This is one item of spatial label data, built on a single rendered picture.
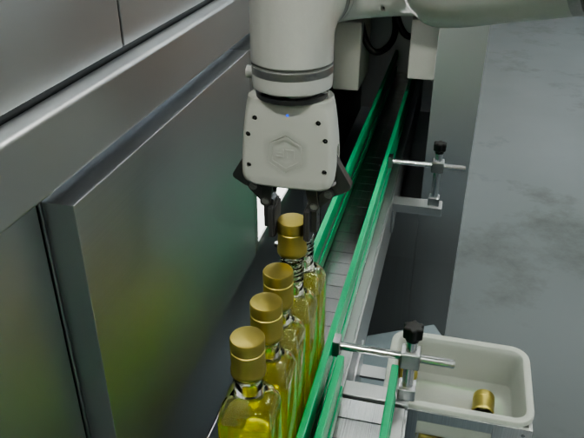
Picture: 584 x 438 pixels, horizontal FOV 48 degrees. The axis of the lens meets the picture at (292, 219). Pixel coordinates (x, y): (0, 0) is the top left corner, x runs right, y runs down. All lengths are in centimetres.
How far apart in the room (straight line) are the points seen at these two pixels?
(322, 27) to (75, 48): 23
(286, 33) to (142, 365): 37
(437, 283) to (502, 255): 150
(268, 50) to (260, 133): 9
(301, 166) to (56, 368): 31
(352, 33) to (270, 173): 107
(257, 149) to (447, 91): 99
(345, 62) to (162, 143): 113
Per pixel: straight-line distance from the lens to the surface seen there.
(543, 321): 299
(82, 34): 61
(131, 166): 64
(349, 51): 176
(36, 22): 56
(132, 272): 67
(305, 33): 64
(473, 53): 161
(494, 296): 307
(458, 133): 167
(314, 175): 70
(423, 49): 172
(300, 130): 68
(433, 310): 194
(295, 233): 75
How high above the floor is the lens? 174
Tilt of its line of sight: 30 degrees down
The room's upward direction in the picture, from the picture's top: straight up
